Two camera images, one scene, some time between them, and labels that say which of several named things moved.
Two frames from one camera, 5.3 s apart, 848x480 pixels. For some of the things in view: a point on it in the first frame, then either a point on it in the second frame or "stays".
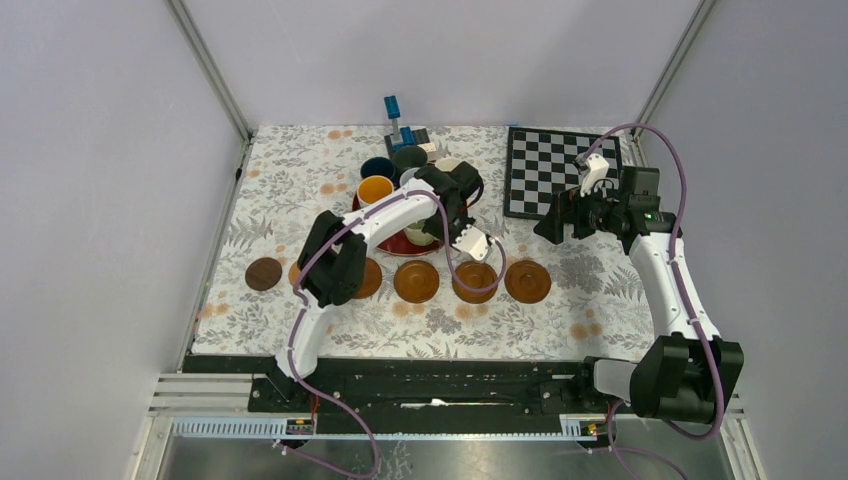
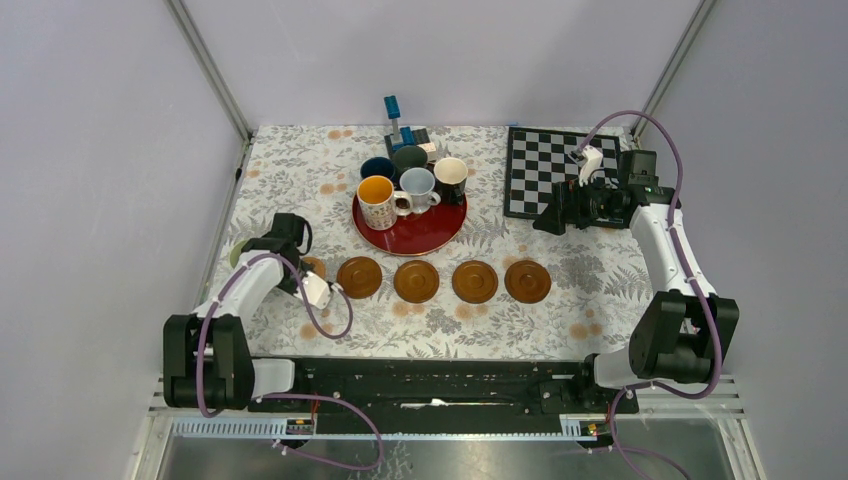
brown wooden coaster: [416, 281] stays
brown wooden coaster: [372, 279] stays
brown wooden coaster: [475, 274] stays
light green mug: [415, 234] -> [236, 252]
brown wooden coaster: [527, 281] stays
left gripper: [463, 220] -> [292, 287]
